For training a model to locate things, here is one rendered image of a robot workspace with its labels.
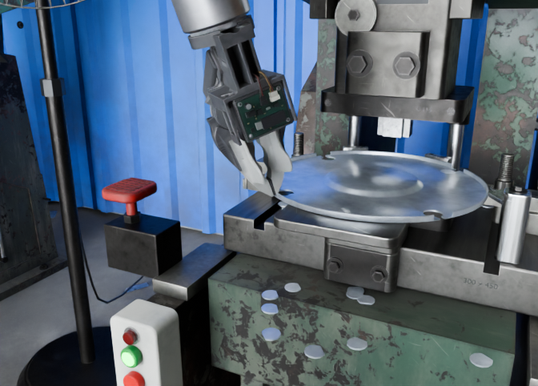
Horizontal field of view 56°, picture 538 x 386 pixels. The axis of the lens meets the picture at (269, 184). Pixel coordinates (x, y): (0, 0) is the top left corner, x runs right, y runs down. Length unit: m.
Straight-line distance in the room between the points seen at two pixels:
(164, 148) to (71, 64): 0.66
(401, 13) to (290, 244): 0.35
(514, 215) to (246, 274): 0.36
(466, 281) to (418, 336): 0.11
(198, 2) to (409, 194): 0.34
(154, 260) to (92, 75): 1.95
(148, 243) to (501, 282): 0.47
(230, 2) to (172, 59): 1.83
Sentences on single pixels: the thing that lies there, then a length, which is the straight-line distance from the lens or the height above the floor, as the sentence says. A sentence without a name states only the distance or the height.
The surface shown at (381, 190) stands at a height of 0.79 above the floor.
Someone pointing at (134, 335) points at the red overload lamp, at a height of 0.61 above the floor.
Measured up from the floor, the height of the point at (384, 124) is 0.84.
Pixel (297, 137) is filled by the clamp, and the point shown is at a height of 0.80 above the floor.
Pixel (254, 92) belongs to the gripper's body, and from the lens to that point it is 0.53.
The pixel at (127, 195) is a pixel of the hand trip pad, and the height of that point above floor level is 0.76.
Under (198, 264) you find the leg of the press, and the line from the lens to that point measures 0.77.
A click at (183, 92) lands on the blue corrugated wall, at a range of 2.34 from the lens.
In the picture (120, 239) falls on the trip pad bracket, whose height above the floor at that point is 0.69.
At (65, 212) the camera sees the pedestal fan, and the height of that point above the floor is 0.51.
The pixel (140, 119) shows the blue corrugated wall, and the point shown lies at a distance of 2.51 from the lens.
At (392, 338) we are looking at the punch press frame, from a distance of 0.65.
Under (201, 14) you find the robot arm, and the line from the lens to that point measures 0.53.
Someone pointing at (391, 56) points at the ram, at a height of 0.95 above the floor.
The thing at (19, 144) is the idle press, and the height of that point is 0.54.
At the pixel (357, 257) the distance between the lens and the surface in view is 0.68.
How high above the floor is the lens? 0.99
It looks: 18 degrees down
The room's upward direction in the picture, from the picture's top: straight up
